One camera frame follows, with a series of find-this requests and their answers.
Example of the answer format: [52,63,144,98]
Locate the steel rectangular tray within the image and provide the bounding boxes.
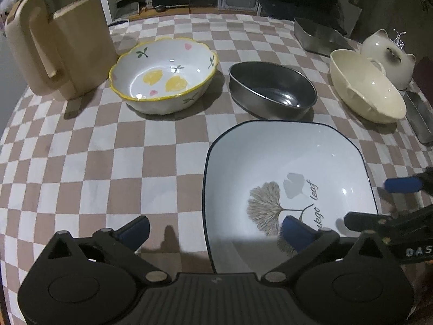
[294,18,354,57]

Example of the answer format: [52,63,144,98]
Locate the metal tray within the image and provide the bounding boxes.
[403,91,433,145]

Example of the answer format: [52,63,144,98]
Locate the white square ginkgo plate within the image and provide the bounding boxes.
[202,120,377,275]

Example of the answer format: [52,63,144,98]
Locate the dark oval metal bowl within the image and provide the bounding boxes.
[229,61,318,120]

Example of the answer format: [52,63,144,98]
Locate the cream ceramic bowl with handle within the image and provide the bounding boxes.
[330,49,406,124]

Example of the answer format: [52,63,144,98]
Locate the beige wooden pitcher holder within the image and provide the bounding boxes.
[5,0,118,100]

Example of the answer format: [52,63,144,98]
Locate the white cat-shaped ceramic jar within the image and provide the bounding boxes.
[360,29,416,90]

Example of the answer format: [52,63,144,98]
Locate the silver faucet ornament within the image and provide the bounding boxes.
[392,29,406,50]

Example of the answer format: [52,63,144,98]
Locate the white floral lemon bowl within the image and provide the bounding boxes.
[109,37,219,115]

